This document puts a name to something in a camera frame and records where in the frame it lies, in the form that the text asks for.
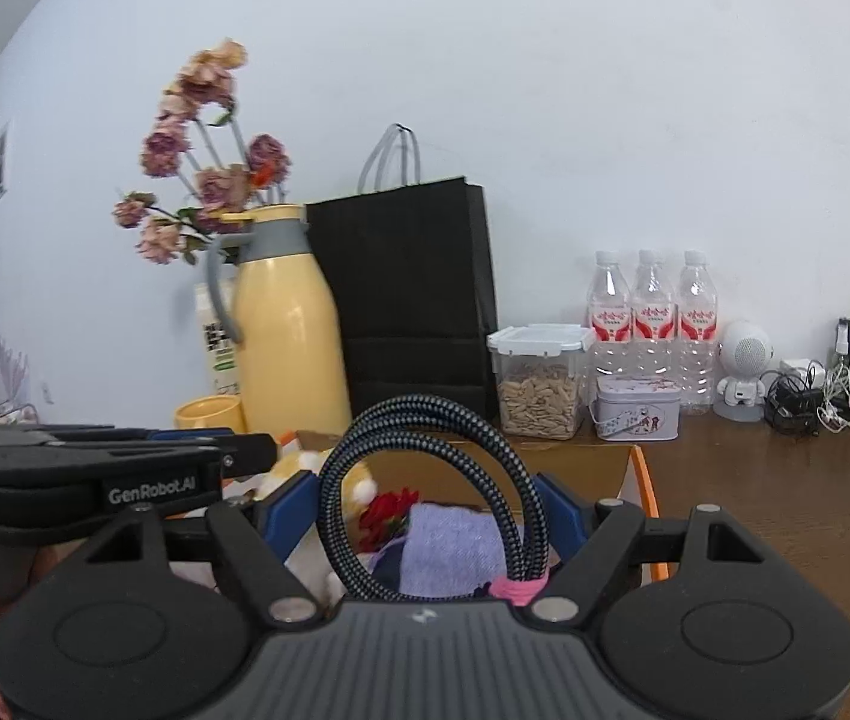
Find clear water bottle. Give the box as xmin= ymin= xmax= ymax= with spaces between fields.
xmin=675 ymin=249 xmax=721 ymax=416
xmin=585 ymin=249 xmax=635 ymax=385
xmin=630 ymin=248 xmax=678 ymax=380

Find yellow mug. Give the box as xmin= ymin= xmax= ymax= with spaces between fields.
xmin=173 ymin=393 xmax=247 ymax=437

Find purple fabric pouch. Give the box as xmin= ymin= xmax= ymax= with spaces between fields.
xmin=372 ymin=502 xmax=547 ymax=598

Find white milk carton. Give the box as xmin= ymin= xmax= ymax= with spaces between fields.
xmin=193 ymin=280 xmax=241 ymax=395

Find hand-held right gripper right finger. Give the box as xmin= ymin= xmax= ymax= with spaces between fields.
xmin=524 ymin=472 xmax=767 ymax=623

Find black charger cable tangle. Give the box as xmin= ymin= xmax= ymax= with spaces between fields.
xmin=762 ymin=366 xmax=828 ymax=437

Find black paper bag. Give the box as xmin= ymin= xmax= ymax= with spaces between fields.
xmin=304 ymin=123 xmax=502 ymax=429

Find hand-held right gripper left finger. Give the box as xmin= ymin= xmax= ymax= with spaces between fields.
xmin=83 ymin=471 xmax=322 ymax=627

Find orange cardboard box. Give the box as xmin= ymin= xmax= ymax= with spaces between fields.
xmin=168 ymin=427 xmax=671 ymax=587

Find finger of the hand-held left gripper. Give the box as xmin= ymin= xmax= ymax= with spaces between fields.
xmin=0 ymin=433 xmax=280 ymax=547
xmin=20 ymin=424 xmax=238 ymax=446

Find dried pink flower bouquet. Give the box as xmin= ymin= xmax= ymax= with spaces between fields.
xmin=113 ymin=37 xmax=293 ymax=266

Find clear seed food container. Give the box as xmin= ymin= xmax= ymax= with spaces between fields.
xmin=486 ymin=323 xmax=598 ymax=442

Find orange and white plush toy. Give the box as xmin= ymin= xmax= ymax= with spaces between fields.
xmin=255 ymin=448 xmax=379 ymax=593

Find white printed tin box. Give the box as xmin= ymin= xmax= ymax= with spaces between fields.
xmin=589 ymin=374 xmax=683 ymax=442

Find red artificial flowers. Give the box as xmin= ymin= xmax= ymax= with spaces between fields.
xmin=357 ymin=488 xmax=421 ymax=553

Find white robot speaker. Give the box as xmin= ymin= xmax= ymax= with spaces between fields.
xmin=713 ymin=319 xmax=776 ymax=425

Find grey braided cable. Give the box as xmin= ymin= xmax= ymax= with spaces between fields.
xmin=318 ymin=394 xmax=550 ymax=607

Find yellow thermos jug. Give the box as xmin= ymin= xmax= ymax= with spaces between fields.
xmin=204 ymin=203 xmax=353 ymax=437

